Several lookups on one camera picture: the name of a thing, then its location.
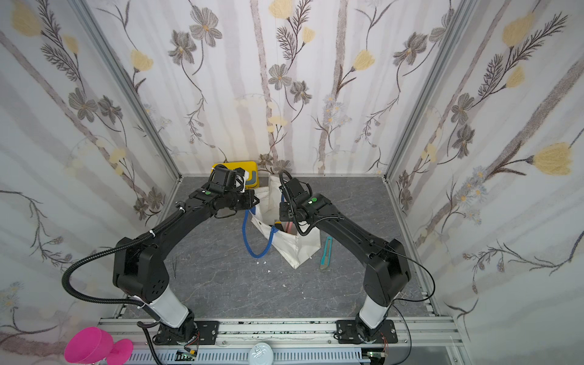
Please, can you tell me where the white canvas tote bag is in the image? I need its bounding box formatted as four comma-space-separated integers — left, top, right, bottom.
242, 175, 321, 269

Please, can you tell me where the teal utility knife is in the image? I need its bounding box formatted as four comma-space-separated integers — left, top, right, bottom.
319, 236, 333, 270

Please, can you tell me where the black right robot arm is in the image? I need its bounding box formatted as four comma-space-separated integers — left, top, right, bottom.
278, 170, 412, 342

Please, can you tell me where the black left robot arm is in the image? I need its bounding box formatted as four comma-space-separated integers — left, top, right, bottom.
113, 164, 259, 345

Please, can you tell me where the yellow plastic box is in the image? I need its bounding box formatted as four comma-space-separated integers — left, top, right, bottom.
223, 161, 260, 189

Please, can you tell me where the white round device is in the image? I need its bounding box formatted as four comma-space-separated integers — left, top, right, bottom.
248, 342, 275, 365

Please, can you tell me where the pink plastic funnel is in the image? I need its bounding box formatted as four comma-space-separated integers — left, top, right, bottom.
64, 327, 134, 365

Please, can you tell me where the black corrugated cable conduit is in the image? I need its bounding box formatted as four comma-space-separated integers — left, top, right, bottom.
61, 232, 158, 307

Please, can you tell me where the white slotted cable duct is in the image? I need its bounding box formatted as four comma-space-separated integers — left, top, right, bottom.
157, 348, 370, 364

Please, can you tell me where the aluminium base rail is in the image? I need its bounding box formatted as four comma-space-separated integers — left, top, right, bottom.
98, 316, 472, 364

